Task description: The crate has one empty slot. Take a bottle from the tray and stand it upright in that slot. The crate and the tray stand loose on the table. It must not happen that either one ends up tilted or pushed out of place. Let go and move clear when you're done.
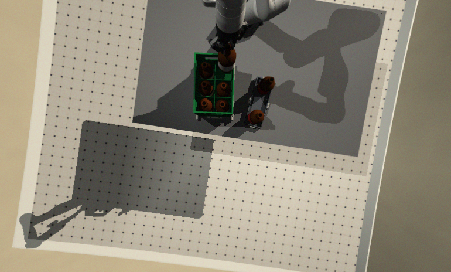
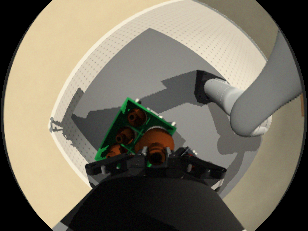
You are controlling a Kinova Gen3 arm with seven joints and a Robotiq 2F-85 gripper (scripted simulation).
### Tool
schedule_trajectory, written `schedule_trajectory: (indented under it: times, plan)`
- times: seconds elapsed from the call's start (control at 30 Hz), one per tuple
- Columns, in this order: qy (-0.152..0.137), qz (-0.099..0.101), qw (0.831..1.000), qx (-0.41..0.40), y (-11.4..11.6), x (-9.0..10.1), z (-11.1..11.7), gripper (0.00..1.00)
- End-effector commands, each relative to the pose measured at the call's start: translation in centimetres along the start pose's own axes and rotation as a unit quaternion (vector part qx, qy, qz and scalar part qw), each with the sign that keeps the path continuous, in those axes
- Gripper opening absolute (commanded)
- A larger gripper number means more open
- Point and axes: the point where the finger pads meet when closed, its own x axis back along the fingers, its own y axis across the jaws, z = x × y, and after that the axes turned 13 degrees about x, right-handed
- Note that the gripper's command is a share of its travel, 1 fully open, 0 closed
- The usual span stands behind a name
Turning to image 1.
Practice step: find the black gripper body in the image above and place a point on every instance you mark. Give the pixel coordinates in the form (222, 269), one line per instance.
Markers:
(228, 36)

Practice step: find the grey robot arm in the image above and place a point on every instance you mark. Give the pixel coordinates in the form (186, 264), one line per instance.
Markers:
(230, 14)

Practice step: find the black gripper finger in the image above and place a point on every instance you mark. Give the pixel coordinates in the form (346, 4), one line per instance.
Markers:
(244, 29)
(221, 47)

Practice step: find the brown bottle with red label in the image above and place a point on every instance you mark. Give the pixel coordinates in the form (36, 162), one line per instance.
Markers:
(256, 117)
(222, 105)

